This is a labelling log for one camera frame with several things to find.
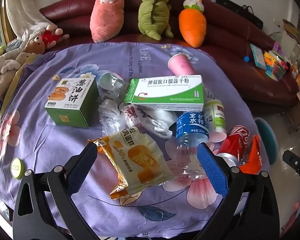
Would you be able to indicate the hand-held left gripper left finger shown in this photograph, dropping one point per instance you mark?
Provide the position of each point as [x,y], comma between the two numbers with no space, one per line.
[82,167]

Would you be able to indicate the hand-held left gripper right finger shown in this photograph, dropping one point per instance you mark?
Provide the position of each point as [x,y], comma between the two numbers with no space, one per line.
[212,170]

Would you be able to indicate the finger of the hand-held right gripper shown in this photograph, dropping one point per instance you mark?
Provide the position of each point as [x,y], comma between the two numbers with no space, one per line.
[296,163]

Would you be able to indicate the teal plastic basin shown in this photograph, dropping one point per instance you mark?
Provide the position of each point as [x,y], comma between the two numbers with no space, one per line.
[267,140]

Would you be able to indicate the red soda can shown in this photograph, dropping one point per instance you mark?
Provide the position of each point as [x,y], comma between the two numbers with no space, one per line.
[236,138]

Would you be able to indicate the orange foil wrapper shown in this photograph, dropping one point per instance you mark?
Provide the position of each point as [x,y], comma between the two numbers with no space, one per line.
[252,157]

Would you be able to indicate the blue labelled water bottle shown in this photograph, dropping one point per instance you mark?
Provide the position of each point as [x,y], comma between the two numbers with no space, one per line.
[192,127]

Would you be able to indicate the white green labelled cup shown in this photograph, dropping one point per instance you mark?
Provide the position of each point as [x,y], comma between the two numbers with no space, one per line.
[215,117]

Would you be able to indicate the yellow cake wrapper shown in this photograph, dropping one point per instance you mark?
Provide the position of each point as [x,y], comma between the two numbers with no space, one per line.
[137,157]

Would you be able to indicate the clear plastic bag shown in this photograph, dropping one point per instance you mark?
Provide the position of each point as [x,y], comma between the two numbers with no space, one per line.
[111,117]

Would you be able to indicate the green snack box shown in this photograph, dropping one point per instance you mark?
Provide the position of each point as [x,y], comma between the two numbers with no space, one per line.
[72,97]

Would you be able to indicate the clear plastic wrappers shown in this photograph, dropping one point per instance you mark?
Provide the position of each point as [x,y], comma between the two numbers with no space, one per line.
[140,120]

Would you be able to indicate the clear plastic cup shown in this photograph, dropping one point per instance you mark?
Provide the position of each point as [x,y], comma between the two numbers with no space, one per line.
[112,82]

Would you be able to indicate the green and white medicine box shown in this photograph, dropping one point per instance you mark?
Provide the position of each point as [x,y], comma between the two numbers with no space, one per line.
[165,92]

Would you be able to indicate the pink paper cup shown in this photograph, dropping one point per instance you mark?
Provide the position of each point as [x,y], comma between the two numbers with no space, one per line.
[181,65]

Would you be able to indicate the purple floral tablecloth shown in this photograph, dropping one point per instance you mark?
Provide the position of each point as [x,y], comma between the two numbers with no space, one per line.
[65,140]

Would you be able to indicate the green round device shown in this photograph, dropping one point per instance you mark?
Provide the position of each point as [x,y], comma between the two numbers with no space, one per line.
[16,167]

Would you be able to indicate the teal picture book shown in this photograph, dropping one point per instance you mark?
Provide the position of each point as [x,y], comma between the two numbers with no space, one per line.
[258,56]

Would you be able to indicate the small blue toy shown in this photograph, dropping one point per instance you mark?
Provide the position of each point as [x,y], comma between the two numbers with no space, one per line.
[246,59]

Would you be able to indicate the white rabbit plush toy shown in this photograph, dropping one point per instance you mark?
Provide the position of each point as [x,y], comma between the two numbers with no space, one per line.
[5,66]

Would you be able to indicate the brown teddy bear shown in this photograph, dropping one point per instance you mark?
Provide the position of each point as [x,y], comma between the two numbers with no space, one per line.
[37,45]

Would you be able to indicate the plush bear in red clothes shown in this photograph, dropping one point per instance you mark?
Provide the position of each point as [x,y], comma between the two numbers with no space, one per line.
[48,37]

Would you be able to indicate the cardboard box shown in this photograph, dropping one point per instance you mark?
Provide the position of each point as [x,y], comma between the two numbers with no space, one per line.
[290,28]

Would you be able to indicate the dark red leather sofa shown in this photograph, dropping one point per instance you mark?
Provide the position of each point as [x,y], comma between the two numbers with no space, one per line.
[227,30]

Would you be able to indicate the orange carrot plush toy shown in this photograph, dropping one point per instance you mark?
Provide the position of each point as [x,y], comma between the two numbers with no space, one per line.
[192,25]

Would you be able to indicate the pink rabbit plush pillow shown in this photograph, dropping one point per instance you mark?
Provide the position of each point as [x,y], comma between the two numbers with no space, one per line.
[106,17]

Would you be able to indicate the black bag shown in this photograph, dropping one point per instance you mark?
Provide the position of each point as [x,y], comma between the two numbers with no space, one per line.
[240,12]

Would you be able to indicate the green dinosaur plush toy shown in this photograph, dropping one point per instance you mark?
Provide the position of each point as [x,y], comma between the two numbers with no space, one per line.
[152,12]

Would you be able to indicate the white blanket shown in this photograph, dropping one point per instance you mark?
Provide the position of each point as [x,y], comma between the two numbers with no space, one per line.
[22,10]

